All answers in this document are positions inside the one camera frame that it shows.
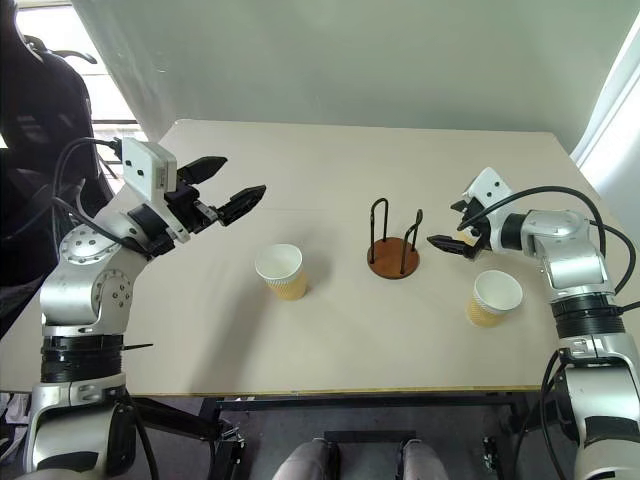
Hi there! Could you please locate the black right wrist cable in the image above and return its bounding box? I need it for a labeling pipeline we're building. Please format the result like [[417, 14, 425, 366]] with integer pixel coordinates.
[[467, 185, 640, 321]]

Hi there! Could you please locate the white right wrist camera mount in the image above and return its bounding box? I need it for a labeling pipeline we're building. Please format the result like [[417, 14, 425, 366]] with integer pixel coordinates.
[[462, 167, 515, 251]]

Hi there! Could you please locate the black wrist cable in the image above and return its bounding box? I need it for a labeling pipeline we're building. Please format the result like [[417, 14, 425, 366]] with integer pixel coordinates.
[[49, 136, 126, 236], [467, 185, 640, 321]]

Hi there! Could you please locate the wooden base wire cup rack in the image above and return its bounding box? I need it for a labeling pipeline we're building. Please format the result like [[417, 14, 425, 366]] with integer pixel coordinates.
[[367, 198, 425, 281]]

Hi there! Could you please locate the ribbed tan paper cup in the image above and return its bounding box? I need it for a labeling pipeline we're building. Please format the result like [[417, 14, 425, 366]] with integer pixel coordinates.
[[466, 269, 525, 329], [254, 243, 310, 302]]

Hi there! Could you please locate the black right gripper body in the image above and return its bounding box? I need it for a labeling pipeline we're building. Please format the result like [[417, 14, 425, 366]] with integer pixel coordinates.
[[455, 197, 494, 262]]

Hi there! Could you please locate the grey rounded shape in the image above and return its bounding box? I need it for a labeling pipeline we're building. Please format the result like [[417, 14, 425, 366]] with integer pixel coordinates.
[[272, 438, 342, 480], [401, 438, 451, 480]]

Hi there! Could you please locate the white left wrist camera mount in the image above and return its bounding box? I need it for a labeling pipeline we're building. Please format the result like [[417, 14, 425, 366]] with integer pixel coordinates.
[[121, 136, 192, 245]]

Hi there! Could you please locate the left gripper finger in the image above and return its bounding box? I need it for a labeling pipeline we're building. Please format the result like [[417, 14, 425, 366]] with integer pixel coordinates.
[[217, 184, 268, 225], [177, 155, 229, 187]]

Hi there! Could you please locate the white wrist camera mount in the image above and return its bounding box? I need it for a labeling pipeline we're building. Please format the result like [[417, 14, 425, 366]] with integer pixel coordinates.
[[462, 167, 515, 251], [121, 136, 192, 245]]

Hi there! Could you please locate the black left upper arm cable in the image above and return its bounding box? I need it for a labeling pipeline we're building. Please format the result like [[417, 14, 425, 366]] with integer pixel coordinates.
[[115, 392, 154, 480]]

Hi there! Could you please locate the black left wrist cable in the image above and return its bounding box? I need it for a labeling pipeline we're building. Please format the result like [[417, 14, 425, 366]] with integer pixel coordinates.
[[49, 136, 126, 236]]

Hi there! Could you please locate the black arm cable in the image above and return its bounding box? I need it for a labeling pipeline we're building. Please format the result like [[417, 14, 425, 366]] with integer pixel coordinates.
[[514, 349, 572, 480], [115, 392, 154, 480]]

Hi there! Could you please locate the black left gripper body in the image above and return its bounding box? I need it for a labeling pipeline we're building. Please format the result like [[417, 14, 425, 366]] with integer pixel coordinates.
[[163, 167, 224, 234]]

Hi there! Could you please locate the black right upper arm cable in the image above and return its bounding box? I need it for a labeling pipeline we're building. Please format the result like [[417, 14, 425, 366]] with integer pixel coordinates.
[[514, 349, 572, 480]]

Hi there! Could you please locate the black metal table frame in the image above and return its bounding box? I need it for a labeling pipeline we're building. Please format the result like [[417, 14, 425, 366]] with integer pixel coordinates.
[[132, 389, 544, 480]]

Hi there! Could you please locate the black office chair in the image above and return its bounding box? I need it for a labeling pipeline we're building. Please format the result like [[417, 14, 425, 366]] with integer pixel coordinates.
[[0, 34, 109, 341]]

